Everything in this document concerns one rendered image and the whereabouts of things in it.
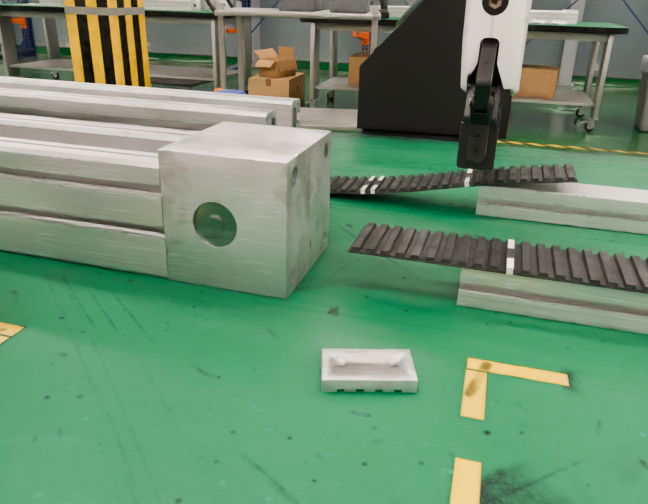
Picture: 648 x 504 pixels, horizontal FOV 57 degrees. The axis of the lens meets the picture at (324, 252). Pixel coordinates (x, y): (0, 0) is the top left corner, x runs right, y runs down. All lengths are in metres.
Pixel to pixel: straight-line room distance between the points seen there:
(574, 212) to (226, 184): 0.33
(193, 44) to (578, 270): 8.79
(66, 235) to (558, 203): 0.42
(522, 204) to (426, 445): 0.34
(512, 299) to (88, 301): 0.28
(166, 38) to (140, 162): 8.88
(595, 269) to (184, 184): 0.27
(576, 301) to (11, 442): 0.33
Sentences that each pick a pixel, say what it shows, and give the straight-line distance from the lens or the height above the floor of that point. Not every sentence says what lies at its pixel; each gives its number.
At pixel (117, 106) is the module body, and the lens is 0.66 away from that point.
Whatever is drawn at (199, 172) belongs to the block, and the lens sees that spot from 0.40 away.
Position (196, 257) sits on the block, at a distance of 0.42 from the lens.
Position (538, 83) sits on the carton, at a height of 0.33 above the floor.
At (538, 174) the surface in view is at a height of 0.82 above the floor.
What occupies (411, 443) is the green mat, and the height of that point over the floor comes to 0.78.
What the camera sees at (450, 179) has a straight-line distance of 0.60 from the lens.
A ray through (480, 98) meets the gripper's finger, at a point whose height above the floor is 0.90.
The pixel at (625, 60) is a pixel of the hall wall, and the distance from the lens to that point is 8.19.
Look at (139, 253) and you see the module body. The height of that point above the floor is 0.80.
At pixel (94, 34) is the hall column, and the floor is 0.72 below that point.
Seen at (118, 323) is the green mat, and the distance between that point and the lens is 0.40.
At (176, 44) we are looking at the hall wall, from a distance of 9.23.
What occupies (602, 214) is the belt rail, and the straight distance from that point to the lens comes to 0.60.
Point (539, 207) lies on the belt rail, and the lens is 0.59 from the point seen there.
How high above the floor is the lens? 0.97
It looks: 23 degrees down
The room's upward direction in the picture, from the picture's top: 1 degrees clockwise
